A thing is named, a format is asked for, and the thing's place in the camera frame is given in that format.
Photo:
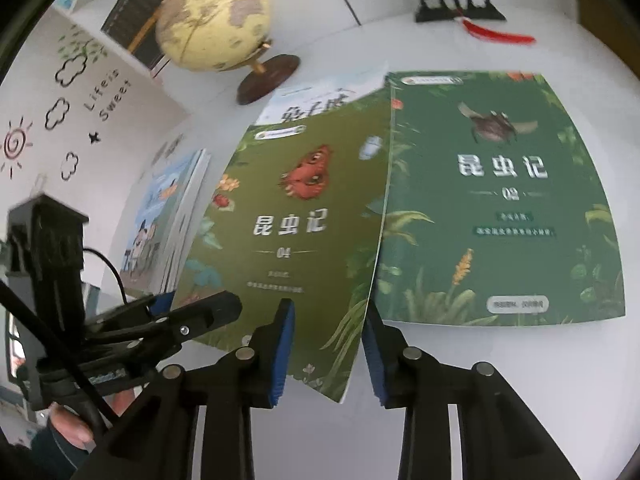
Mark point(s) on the small cloud wall sticker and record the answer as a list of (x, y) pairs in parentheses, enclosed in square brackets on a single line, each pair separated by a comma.
[(69, 165)]

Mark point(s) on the green beetle cover book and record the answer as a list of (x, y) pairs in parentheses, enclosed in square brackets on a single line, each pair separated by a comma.
[(500, 220)]

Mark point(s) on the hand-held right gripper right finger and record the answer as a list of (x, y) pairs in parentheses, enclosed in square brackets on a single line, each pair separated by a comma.
[(372, 360)]

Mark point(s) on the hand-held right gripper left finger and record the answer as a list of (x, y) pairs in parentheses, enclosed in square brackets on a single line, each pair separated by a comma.
[(282, 355)]

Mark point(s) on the red tassel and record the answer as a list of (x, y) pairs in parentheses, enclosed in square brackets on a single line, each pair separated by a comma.
[(505, 36)]

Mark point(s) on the yellow hill cover book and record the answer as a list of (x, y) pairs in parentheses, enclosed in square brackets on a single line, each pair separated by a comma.
[(320, 92)]

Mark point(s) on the black lettering wall sticker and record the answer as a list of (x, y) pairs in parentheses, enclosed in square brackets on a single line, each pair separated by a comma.
[(107, 105)]

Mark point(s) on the person's left hand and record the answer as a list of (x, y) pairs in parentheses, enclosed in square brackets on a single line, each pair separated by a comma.
[(70, 427)]

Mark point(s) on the large cloud wall sticker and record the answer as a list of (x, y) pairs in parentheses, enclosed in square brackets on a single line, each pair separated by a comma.
[(74, 67)]

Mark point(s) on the medium cloud wall sticker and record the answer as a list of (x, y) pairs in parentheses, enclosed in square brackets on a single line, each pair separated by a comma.
[(56, 112)]

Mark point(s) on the green tree wall sticker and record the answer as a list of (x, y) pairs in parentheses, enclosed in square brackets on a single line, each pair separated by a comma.
[(80, 45)]

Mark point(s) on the red sun wall sticker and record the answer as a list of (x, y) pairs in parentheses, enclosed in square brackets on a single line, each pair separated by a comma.
[(15, 145)]

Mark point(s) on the light blue cartoon figures book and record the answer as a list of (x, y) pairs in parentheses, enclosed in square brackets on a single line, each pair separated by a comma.
[(155, 210)]

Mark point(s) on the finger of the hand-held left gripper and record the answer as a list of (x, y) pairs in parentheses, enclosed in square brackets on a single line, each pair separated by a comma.
[(215, 307), (162, 302)]

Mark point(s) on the olive green red bug book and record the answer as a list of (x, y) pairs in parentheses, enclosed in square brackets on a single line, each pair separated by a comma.
[(300, 240)]

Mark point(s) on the stack of thin paperbacks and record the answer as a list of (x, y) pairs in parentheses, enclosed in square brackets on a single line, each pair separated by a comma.
[(187, 210)]

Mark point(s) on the clear wall strip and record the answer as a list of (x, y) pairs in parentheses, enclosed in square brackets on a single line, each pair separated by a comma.
[(37, 182)]

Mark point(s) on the yellow desk globe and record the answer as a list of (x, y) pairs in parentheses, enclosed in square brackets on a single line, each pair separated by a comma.
[(210, 20)]

